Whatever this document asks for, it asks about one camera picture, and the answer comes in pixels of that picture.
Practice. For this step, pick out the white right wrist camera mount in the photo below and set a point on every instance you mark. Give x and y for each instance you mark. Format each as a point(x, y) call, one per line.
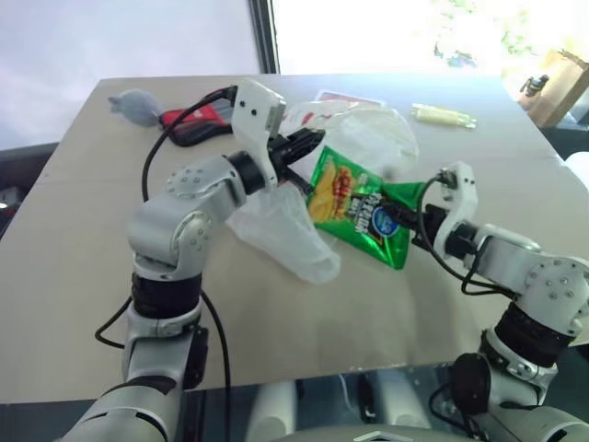
point(460, 198)

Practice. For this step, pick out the pale yellow wrapped snack pack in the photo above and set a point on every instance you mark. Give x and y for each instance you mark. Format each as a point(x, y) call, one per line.
point(442, 115)

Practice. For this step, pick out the red and black pouch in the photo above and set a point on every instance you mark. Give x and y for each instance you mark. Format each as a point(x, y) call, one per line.
point(198, 122)

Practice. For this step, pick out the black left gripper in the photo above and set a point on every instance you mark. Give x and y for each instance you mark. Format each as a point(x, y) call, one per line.
point(285, 149)

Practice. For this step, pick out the dark window frame post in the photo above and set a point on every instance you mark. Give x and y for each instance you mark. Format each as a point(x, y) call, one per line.
point(266, 37)

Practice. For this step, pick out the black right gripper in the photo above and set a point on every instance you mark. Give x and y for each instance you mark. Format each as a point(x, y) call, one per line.
point(427, 223)

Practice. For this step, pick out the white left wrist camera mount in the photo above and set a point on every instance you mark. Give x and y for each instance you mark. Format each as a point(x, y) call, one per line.
point(253, 120)

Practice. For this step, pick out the grey plush toy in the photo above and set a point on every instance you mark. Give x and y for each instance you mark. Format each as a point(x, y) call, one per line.
point(135, 107)

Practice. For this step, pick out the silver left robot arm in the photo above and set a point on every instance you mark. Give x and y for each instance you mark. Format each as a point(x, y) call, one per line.
point(184, 216)

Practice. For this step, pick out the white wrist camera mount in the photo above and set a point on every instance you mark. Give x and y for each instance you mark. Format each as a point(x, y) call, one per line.
point(460, 198)
point(253, 120)

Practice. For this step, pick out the clear plastic bag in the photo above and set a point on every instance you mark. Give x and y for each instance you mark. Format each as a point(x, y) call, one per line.
point(322, 152)

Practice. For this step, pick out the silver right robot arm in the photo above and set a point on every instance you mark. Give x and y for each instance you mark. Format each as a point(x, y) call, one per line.
point(524, 276)

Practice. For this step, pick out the grey robot torso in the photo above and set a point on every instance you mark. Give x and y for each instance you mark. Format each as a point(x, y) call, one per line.
point(373, 435)

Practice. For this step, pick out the green chips packet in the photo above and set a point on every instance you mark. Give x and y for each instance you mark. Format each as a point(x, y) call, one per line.
point(354, 207)

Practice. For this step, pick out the brown cardboard box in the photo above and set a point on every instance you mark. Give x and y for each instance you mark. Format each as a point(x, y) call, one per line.
point(561, 87)

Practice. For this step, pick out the red and white flat packet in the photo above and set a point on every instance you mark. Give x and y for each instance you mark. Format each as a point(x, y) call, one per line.
point(346, 97)

